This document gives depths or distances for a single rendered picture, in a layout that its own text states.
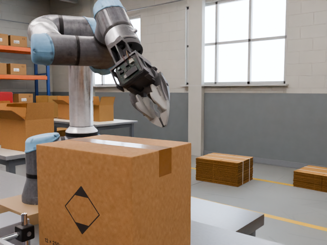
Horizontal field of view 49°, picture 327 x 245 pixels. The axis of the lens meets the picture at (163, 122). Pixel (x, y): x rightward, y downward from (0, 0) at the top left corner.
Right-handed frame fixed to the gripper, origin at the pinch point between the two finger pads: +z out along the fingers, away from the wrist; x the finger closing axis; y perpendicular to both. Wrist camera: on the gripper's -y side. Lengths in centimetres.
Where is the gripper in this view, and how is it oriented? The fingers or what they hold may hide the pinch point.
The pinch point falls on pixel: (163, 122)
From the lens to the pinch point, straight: 73.7
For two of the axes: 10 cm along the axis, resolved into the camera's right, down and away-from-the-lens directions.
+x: 7.9, -5.4, -2.9
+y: -4.8, -2.7, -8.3
